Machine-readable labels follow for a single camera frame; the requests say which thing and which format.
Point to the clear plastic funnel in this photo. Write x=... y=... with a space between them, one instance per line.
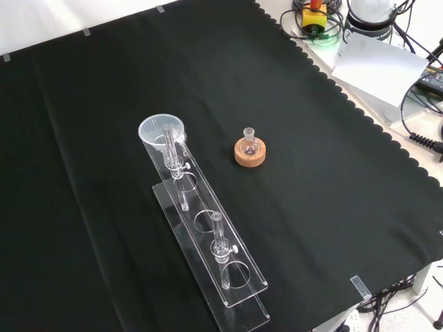
x=149 y=136

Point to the clear acrylic funnel stand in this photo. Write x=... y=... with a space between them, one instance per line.
x=228 y=263

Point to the small round-bottom glass flask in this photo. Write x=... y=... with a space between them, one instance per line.
x=250 y=147

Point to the black cloth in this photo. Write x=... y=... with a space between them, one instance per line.
x=311 y=180

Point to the clear tape strip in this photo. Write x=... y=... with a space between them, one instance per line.
x=6 y=57
x=160 y=8
x=360 y=287
x=86 y=32

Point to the yellow stop button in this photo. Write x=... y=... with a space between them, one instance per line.
x=314 y=19

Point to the pale board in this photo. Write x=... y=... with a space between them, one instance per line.
x=380 y=65

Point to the black power adapter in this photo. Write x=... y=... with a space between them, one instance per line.
x=432 y=79

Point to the white table leg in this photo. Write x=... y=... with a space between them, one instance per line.
x=423 y=278

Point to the black tripod leg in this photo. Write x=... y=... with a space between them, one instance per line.
x=436 y=52

